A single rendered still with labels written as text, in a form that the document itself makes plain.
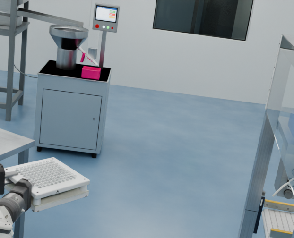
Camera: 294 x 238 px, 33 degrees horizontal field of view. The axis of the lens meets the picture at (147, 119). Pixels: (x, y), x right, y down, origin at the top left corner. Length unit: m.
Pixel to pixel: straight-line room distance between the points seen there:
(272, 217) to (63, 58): 2.86
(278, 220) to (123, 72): 5.14
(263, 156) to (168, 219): 1.65
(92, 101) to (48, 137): 0.54
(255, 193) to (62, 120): 2.54
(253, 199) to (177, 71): 4.93
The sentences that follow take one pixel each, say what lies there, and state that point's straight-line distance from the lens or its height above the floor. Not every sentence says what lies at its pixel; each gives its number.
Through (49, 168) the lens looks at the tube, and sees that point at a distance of 2.02.
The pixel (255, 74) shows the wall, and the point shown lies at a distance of 7.41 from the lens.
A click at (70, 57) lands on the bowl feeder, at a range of 4.70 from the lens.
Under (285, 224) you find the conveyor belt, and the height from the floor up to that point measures 0.83.
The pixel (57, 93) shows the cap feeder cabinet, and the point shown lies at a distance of 4.54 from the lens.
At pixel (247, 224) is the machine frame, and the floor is 0.72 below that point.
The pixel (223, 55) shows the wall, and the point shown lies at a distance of 7.26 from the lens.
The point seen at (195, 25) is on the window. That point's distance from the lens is 7.24.
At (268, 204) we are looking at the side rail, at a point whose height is 0.85.
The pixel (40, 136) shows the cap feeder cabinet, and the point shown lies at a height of 0.17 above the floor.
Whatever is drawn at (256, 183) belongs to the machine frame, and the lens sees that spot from 2.44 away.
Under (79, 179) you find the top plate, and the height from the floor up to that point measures 1.04.
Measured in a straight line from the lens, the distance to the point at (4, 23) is 5.45.
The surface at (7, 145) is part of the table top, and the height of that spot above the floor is 0.86.
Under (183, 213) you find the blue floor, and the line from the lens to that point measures 4.02.
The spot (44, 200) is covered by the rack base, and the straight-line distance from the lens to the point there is 1.89.
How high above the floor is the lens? 1.91
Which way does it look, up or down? 19 degrees down
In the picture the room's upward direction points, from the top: 8 degrees clockwise
